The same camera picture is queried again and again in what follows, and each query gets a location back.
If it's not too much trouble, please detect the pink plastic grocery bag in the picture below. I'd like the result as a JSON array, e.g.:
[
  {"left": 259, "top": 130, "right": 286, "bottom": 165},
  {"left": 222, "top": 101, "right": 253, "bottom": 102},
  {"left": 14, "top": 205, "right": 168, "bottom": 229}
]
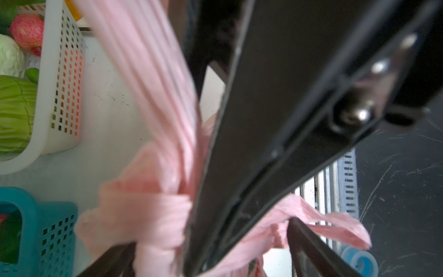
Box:
[{"left": 73, "top": 0, "right": 373, "bottom": 277}]

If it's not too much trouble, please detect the teal plastic fruit basket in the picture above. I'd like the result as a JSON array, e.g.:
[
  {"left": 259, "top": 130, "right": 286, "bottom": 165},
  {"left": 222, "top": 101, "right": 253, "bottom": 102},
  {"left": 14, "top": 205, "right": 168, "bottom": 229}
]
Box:
[{"left": 1, "top": 187, "right": 78, "bottom": 277}]

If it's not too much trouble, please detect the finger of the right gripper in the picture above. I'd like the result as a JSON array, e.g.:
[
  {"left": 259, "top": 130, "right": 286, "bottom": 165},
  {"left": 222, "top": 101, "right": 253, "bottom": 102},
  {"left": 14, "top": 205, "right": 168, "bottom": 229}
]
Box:
[
  {"left": 182, "top": 0, "right": 249, "bottom": 99},
  {"left": 182, "top": 1, "right": 443, "bottom": 277}
]

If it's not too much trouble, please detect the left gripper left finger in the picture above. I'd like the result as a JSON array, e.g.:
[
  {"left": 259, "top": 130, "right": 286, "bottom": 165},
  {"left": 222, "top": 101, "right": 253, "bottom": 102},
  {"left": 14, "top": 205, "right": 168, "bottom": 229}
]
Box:
[{"left": 78, "top": 242, "right": 136, "bottom": 277}]

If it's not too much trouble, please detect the green cabbage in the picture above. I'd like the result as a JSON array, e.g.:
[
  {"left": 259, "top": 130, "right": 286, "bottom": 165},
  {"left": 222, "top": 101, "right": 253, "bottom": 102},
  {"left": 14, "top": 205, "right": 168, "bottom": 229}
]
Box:
[{"left": 1, "top": 75, "right": 38, "bottom": 160}]

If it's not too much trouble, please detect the white plastic vegetable basket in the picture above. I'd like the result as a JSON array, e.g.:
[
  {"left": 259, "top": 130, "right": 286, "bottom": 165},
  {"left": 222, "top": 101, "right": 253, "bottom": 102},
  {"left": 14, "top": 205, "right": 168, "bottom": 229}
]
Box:
[{"left": 1, "top": 1, "right": 85, "bottom": 174}]

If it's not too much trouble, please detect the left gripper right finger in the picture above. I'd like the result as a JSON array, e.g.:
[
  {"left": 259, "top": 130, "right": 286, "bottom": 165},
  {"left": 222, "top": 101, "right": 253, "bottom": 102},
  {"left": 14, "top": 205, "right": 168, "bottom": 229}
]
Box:
[{"left": 287, "top": 218, "right": 360, "bottom": 277}]

